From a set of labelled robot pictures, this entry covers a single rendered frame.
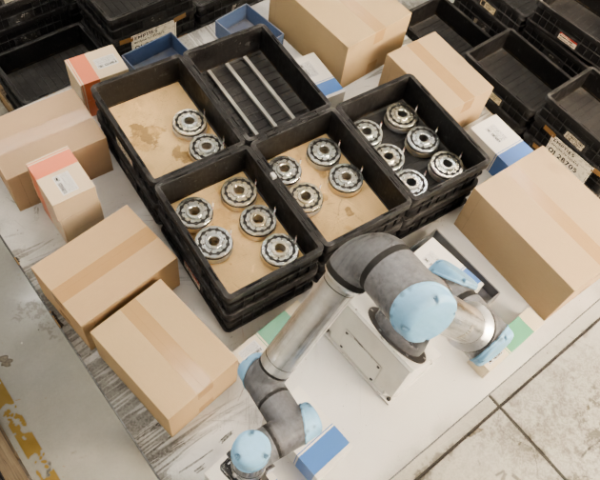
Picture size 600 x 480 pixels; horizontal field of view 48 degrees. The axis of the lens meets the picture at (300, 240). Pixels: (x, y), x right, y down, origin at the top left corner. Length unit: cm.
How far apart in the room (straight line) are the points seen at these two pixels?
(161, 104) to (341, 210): 65
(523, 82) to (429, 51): 85
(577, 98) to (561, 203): 101
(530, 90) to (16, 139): 210
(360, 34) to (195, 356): 122
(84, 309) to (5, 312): 105
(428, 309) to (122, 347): 83
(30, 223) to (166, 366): 67
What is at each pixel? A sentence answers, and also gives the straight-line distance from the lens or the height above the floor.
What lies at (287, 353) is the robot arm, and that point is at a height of 115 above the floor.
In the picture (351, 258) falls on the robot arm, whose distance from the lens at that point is 126.
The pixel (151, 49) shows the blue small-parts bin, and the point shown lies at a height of 74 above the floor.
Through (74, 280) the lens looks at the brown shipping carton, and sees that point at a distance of 182.
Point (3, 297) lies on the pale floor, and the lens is 283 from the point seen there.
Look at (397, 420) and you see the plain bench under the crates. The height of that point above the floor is 70.
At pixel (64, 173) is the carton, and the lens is 192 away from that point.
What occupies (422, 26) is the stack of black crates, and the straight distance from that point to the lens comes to 343.
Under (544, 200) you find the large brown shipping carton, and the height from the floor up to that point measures 90.
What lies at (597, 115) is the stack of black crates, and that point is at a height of 49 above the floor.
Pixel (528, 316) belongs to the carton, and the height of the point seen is 76.
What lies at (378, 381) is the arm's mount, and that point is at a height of 76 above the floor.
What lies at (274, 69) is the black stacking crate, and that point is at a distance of 228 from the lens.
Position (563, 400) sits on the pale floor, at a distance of 288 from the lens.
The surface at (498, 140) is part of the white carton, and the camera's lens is 233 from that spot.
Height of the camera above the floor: 245
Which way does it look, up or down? 59 degrees down
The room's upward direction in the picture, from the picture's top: 12 degrees clockwise
